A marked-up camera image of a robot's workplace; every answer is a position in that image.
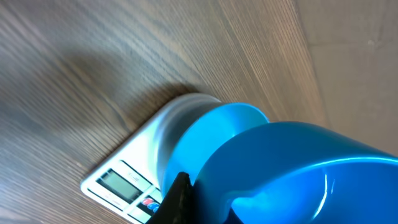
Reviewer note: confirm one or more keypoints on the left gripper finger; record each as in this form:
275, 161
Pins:
177, 206

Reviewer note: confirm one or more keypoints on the blue plastic measuring scoop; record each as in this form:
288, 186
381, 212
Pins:
291, 172

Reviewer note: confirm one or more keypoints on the white digital kitchen scale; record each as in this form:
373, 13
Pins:
128, 181

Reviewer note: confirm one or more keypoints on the teal metal bowl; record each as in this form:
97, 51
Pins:
198, 134

